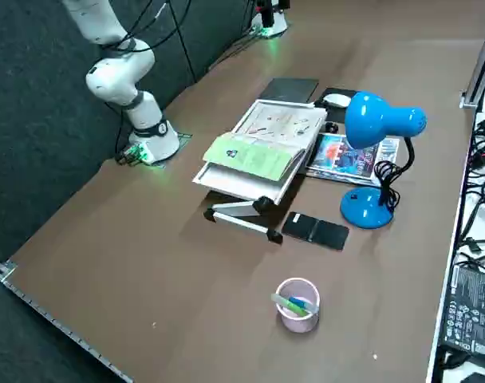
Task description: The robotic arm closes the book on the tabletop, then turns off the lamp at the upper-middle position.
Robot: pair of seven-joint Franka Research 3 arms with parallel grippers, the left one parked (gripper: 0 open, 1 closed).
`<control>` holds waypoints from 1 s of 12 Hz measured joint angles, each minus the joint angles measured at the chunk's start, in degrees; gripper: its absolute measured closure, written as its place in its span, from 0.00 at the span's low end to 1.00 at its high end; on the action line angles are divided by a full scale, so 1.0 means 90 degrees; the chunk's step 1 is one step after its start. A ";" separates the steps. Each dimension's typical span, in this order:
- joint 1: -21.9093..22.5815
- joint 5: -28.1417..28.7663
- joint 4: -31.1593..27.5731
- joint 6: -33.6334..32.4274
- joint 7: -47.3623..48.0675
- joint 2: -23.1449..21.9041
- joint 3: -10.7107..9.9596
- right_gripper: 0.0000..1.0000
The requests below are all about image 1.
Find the small blue orange comic book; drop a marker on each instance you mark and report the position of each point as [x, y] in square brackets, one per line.
[338, 153]

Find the white computer mouse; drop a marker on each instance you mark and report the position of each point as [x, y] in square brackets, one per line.
[336, 100]

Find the black folding phone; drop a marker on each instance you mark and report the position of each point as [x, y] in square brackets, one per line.
[314, 231]

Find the green highlighter pen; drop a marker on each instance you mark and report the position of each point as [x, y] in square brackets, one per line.
[292, 306]

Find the metal table edge rail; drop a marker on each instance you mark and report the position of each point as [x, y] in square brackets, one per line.
[47, 315]

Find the blue desk lamp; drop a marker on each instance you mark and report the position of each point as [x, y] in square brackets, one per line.
[370, 115]

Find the large wrapped comic magazine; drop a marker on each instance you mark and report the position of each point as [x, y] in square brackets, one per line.
[390, 149]

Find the aluminium profile post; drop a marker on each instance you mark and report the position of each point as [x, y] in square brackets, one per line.
[479, 68]

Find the black labelled power adapter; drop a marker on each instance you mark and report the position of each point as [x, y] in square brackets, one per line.
[470, 307]

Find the black mouse pad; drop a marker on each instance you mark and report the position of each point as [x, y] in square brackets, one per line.
[334, 113]

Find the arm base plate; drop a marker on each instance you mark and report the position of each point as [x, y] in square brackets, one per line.
[182, 140]
[285, 33]

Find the pink mesh pen cup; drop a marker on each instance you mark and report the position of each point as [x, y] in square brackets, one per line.
[298, 323]

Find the grey laptop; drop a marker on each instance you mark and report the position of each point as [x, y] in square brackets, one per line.
[290, 89]

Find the blue pen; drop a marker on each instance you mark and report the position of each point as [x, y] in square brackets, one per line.
[296, 300]

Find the green cover recipe book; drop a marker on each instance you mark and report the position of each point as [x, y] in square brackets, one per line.
[258, 157]

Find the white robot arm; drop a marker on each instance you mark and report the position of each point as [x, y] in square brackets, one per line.
[119, 80]
[276, 24]

